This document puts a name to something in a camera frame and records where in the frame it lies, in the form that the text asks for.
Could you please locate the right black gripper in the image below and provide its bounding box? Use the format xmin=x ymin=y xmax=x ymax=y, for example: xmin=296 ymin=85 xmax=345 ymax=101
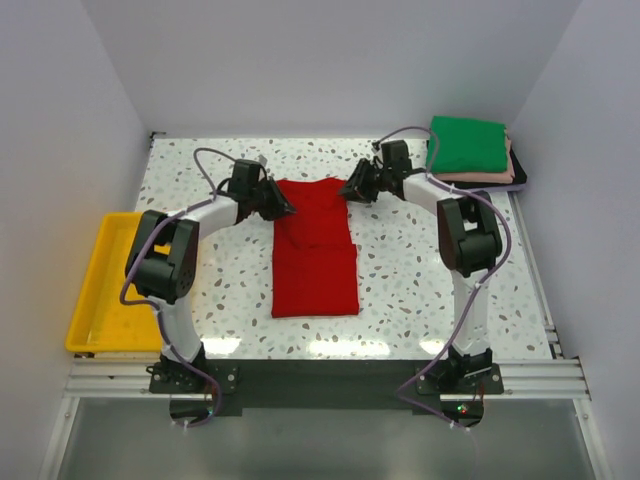
xmin=337 ymin=158 xmax=391 ymax=204

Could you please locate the red t shirt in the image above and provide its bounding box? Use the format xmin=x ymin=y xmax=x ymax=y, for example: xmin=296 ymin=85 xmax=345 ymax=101
xmin=271 ymin=178 xmax=359 ymax=318

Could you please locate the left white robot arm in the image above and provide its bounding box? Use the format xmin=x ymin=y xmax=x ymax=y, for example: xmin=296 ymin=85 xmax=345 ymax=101
xmin=119 ymin=156 xmax=296 ymax=392

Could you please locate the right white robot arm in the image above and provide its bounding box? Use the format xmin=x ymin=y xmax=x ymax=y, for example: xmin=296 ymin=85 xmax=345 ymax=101
xmin=339 ymin=140 xmax=507 ymax=393

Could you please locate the folded green t shirt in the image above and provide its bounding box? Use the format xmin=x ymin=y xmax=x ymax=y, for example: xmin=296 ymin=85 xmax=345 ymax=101
xmin=426 ymin=116 xmax=508 ymax=174

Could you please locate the folded pink t shirt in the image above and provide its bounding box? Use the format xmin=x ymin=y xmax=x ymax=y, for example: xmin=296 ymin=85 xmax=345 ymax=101
xmin=431 ymin=129 xmax=514 ymax=184

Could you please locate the folded black t shirt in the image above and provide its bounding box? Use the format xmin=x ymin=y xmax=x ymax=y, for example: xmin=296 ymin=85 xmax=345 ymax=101
xmin=452 ymin=148 xmax=528 ymax=192

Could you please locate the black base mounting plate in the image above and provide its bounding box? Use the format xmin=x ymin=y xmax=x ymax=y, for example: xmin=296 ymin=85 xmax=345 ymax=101
xmin=146 ymin=359 xmax=505 ymax=426

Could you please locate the yellow plastic bin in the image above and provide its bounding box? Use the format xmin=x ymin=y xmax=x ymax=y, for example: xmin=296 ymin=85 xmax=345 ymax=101
xmin=65 ymin=212 xmax=162 ymax=354

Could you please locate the aluminium frame rail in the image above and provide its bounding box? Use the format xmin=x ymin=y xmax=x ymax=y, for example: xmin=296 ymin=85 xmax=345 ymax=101
xmin=41 ymin=193 xmax=608 ymax=479

